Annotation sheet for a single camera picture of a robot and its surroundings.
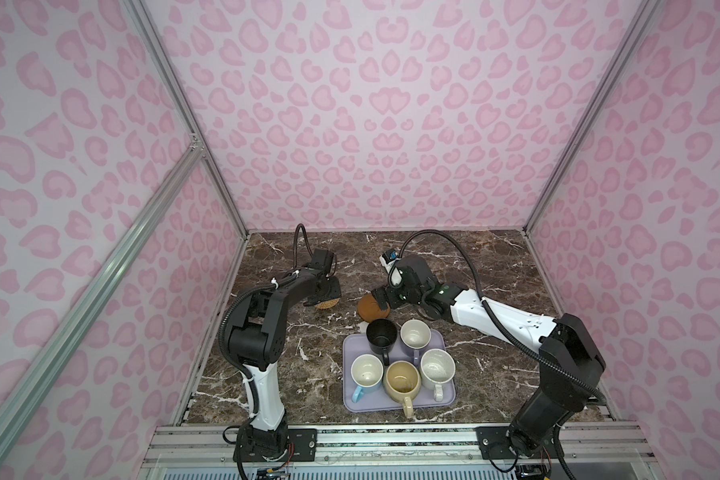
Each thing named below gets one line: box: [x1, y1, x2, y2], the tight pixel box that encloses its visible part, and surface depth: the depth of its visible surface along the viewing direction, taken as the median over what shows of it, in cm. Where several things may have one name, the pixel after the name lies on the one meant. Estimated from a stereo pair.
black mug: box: [366, 318, 398, 366], surface depth 86 cm
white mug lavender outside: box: [399, 318, 432, 366], surface depth 87 cm
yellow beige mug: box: [383, 361, 421, 419], surface depth 78 cm
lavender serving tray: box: [413, 379, 456, 410], surface depth 81 cm
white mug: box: [420, 348, 456, 402], surface depth 80 cm
